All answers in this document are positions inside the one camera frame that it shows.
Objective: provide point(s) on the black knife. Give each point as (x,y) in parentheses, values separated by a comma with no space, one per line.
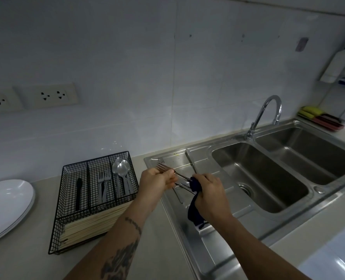
(78,192)

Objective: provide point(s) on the stainless steel double sink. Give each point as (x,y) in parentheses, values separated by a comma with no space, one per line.
(262,177)

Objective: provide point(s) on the person's left hand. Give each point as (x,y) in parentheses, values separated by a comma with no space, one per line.
(155,186)

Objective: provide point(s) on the person's left forearm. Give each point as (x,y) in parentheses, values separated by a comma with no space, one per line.
(111,247)

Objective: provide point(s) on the person's right forearm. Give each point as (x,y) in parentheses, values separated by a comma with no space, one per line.
(257,250)

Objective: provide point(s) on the dark blue cloth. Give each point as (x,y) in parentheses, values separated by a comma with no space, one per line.
(195,183)

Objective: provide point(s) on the red sponge tray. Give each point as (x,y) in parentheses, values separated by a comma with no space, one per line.
(332,128)

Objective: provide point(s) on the person's right hand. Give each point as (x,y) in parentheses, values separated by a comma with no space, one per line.
(214,198)

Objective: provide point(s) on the chrome faucet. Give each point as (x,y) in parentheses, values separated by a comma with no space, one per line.
(277,99)

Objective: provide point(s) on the white wall cabinet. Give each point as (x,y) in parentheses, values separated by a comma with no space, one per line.
(306,4)

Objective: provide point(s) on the yellow sponge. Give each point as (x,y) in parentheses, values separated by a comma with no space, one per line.
(311,111)

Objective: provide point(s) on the dark scouring pad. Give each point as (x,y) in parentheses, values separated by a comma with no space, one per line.
(329,118)

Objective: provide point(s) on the bundle of wooden chopsticks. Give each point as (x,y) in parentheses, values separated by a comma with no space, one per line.
(88,224)

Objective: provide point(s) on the white spray bottle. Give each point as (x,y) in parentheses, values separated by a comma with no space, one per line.
(335,67)

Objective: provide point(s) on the white plate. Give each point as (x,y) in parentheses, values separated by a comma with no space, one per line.
(6,201)
(29,211)

